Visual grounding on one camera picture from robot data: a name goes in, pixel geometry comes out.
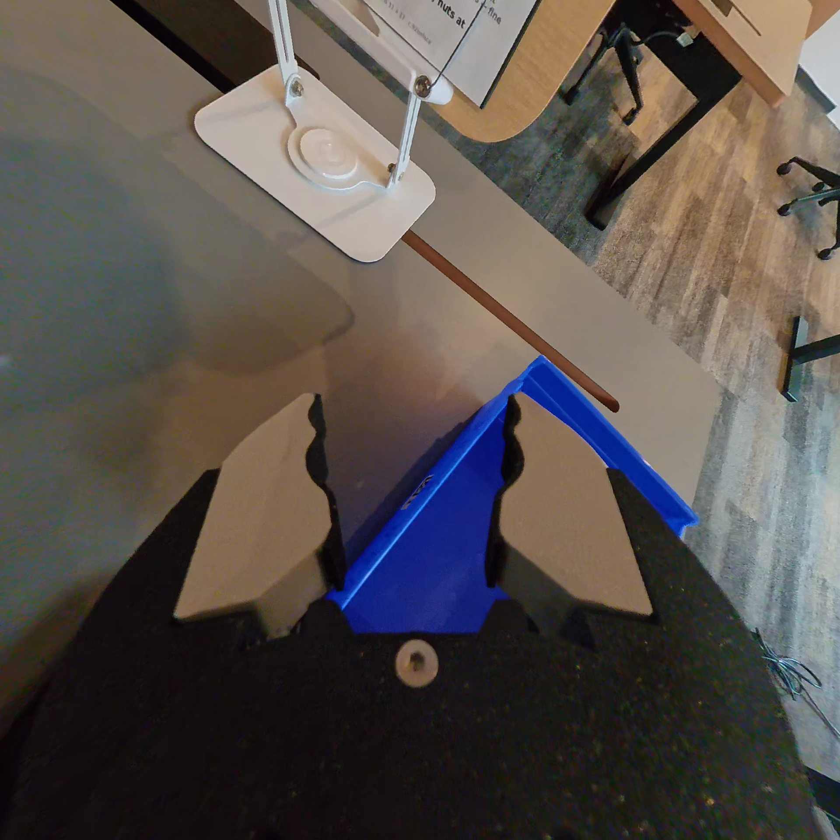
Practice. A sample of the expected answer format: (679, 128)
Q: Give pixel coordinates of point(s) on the black office chair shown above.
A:
(630, 59)
(821, 190)

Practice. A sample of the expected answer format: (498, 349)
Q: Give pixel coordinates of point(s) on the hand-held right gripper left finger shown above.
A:
(263, 518)

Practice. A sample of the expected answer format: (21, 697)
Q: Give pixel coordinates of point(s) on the long wooden desk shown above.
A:
(797, 354)

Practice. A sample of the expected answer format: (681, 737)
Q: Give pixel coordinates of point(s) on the blue plastic bin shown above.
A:
(433, 558)

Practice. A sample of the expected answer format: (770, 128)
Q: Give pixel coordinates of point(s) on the wooden desk with black legs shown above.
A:
(755, 39)

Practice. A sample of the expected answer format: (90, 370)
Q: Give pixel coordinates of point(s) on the light wooden rounded table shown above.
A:
(546, 79)

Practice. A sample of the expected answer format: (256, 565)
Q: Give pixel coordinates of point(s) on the white metal document stand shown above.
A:
(263, 132)

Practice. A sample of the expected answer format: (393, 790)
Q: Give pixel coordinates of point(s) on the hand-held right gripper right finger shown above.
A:
(559, 518)

